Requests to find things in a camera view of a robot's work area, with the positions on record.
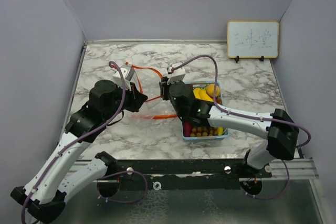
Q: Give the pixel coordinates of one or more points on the clear zip top bag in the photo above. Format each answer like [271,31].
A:
[147,80]

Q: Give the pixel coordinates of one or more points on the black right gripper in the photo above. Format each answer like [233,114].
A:
[165,87]

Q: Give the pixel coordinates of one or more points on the single yellow banana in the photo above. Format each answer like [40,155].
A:
[220,131]

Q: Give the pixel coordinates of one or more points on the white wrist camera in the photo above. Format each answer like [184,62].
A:
[127,72]
[174,74]

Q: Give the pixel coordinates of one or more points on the small framed whiteboard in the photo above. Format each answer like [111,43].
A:
[252,39]

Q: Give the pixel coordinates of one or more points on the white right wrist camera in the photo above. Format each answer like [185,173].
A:
[174,74]

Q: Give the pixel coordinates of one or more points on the brown longan bunch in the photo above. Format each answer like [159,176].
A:
[203,131]

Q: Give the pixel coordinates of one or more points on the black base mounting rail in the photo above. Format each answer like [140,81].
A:
[182,174]

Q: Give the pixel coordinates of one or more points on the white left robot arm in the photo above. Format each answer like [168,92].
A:
[47,194]

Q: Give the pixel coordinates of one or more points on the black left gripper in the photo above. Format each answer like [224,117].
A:
[136,98]

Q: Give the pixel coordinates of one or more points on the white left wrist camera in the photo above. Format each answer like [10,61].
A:
[127,72]

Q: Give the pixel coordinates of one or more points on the orange mango fruit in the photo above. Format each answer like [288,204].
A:
[213,90]

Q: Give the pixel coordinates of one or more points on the yellow banana bunch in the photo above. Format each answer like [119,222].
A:
[201,94]

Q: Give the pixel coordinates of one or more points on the magenta sweet potato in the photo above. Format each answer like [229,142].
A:
[187,129]

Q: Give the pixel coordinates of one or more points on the light blue plastic basket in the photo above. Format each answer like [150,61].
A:
[203,85]

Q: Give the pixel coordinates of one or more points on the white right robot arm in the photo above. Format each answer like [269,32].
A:
[277,128]

